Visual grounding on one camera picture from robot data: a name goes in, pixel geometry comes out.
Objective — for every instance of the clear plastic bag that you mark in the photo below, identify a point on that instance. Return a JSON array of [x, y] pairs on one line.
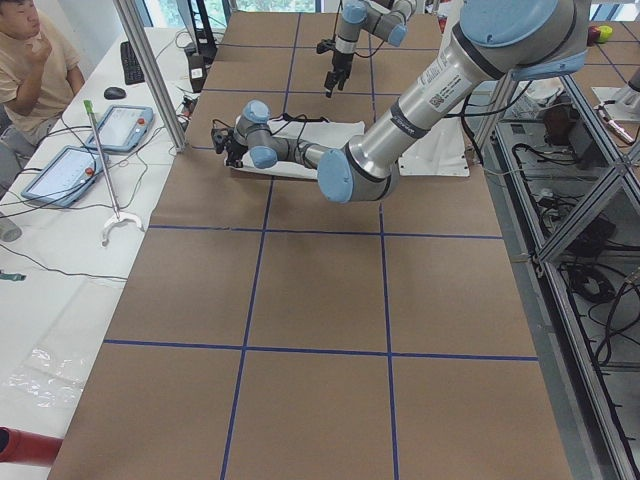
[[49, 378]]

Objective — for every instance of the aluminium frame post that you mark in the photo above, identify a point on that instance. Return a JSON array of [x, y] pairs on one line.
[[133, 27]]

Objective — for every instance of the near blue teach pendant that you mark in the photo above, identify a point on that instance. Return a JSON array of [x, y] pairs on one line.
[[66, 178]]

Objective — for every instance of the metal rod white claw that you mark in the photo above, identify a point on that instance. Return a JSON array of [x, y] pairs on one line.
[[119, 216]]

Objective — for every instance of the black computer mouse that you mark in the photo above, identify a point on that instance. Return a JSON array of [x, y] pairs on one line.
[[114, 93]]

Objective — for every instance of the red cylinder object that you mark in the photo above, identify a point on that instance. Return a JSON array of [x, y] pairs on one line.
[[28, 448]]

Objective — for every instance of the seated man beige shirt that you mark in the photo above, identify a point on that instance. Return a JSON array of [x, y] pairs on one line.
[[40, 73]]

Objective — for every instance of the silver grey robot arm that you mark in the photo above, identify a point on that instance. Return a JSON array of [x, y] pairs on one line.
[[385, 20], [527, 40]]

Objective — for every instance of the black computer keyboard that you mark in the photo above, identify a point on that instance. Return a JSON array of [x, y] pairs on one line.
[[132, 70]]

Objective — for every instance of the blue teach pendant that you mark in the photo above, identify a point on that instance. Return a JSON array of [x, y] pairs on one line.
[[66, 178], [123, 127]]

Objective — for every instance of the aluminium side frame rack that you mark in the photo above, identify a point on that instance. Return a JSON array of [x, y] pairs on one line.
[[562, 158]]

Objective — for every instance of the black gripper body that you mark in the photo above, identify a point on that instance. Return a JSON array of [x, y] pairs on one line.
[[233, 146], [341, 63]]

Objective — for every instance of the grey cartoon print t-shirt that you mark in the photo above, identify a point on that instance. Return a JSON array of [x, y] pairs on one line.
[[290, 148]]

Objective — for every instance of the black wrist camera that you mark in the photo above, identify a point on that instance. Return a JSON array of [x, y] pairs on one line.
[[221, 134], [324, 46]]

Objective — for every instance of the far blue teach pendant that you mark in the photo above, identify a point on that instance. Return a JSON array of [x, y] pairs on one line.
[[123, 127]]

